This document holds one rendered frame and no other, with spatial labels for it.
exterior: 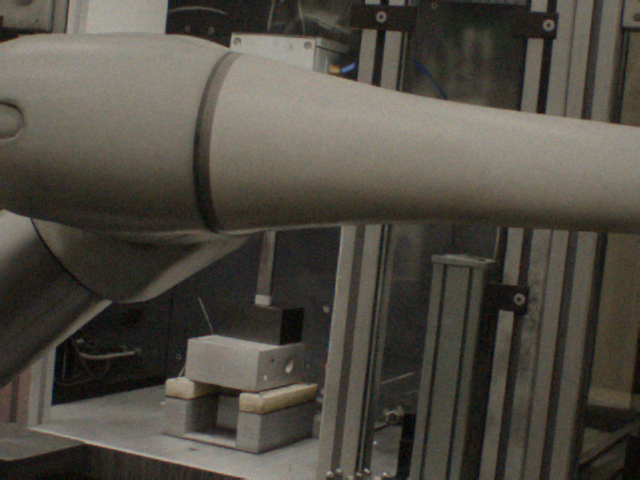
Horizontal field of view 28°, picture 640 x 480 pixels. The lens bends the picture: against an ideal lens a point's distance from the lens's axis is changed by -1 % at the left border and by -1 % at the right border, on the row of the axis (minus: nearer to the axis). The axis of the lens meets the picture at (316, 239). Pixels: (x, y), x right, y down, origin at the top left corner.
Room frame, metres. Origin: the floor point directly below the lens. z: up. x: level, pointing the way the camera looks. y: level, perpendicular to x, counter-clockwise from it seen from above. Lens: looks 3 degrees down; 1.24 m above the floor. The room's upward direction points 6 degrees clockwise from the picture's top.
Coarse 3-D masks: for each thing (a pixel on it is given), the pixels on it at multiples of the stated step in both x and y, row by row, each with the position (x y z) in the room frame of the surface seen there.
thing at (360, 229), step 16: (352, 272) 1.35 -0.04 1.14; (352, 288) 1.35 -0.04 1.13; (352, 304) 1.35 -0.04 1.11; (352, 320) 1.35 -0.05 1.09; (352, 336) 1.35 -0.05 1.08; (16, 384) 1.52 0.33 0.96; (16, 400) 1.52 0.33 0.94; (336, 432) 1.35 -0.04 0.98; (336, 448) 1.35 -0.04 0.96; (336, 464) 1.35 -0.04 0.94
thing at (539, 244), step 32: (544, 0) 1.28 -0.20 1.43; (544, 64) 1.28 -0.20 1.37; (544, 96) 1.27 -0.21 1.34; (512, 256) 1.28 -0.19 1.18; (544, 256) 1.27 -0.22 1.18; (544, 288) 1.27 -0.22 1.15; (512, 320) 1.28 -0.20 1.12; (64, 352) 1.72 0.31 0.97; (512, 352) 1.28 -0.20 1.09; (64, 384) 1.67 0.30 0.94; (96, 384) 1.75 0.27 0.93; (128, 384) 1.82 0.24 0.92; (160, 384) 1.89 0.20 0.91; (512, 384) 1.28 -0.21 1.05; (512, 416) 1.27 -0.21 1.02; (512, 448) 1.27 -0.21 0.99
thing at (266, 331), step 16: (272, 240) 1.62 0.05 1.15; (272, 256) 1.62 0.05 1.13; (272, 272) 1.62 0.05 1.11; (272, 288) 1.62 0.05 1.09; (224, 304) 1.61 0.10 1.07; (240, 304) 1.60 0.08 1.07; (256, 304) 1.61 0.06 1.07; (272, 304) 1.63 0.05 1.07; (288, 304) 1.64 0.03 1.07; (224, 320) 1.61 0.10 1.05; (240, 320) 1.60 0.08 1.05; (256, 320) 1.59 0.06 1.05; (272, 320) 1.58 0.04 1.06; (288, 320) 1.60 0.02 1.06; (224, 336) 1.61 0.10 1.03; (240, 336) 1.60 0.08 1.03; (256, 336) 1.59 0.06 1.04; (272, 336) 1.58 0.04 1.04; (288, 336) 1.60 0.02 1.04
